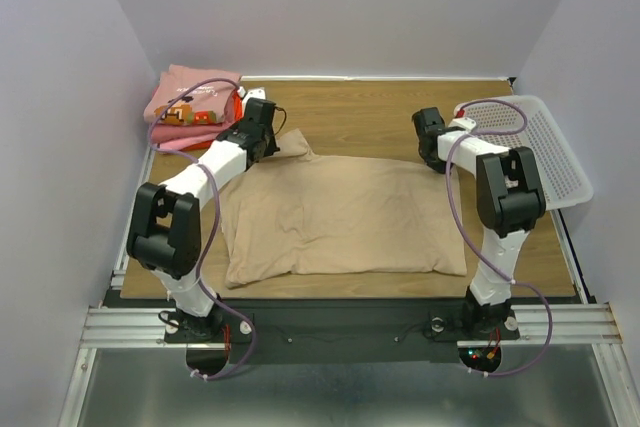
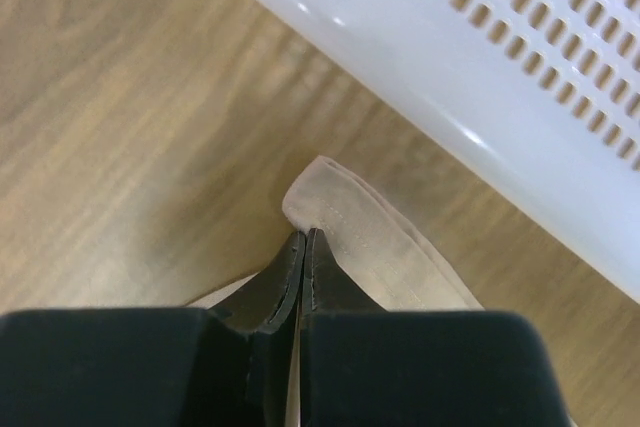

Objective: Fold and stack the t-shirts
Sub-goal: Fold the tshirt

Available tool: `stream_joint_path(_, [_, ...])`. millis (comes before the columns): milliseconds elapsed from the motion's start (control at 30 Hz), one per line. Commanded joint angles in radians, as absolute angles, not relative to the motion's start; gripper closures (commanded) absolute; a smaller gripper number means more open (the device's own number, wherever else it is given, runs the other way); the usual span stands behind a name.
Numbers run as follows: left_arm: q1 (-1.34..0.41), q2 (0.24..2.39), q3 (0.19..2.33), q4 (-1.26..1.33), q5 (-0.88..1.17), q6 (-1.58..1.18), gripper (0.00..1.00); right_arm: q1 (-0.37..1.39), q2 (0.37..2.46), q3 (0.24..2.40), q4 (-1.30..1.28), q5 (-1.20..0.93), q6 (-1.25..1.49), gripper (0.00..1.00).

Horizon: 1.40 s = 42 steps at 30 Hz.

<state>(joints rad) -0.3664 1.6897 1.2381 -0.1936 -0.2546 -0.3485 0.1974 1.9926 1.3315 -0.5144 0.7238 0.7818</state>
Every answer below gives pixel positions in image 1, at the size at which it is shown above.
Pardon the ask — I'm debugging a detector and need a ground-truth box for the beige t shirt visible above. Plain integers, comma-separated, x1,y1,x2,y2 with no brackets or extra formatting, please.
220,130,467,287

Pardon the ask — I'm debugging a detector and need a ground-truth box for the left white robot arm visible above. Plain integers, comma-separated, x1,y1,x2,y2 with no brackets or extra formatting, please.
126,97,279,341

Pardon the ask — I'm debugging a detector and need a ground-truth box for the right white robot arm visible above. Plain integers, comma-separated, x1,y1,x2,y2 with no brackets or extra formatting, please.
412,107,546,337

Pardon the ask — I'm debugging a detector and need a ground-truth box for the orange folded shirt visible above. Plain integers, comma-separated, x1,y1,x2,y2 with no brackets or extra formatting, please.
226,91,244,123

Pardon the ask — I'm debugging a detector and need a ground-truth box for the pink printed folded shirt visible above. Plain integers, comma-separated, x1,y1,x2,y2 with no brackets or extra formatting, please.
143,64,241,126

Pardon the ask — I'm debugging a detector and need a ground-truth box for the light pink folded shirt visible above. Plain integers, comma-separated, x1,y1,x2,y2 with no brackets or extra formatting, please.
157,134,217,152

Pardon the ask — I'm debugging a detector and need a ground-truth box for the dark pink folded shirt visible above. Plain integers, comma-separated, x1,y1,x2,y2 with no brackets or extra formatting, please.
151,122,231,144

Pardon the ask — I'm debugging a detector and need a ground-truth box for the white plastic basket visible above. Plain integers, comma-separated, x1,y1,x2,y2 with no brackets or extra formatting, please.
454,95,593,210

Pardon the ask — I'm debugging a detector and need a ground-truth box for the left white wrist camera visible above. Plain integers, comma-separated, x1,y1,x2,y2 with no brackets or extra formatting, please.
236,86,267,103

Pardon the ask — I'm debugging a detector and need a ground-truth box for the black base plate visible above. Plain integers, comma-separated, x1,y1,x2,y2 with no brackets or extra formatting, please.
158,299,519,371

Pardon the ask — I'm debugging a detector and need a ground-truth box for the aluminium frame rail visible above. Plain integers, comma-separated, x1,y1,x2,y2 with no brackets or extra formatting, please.
57,144,176,427

